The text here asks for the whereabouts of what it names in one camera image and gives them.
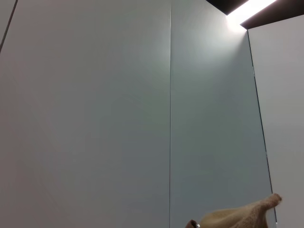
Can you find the khaki canvas food bag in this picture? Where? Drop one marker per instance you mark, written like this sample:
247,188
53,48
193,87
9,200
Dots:
237,215

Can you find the bright ceiling light strip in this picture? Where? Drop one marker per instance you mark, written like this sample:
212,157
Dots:
247,10

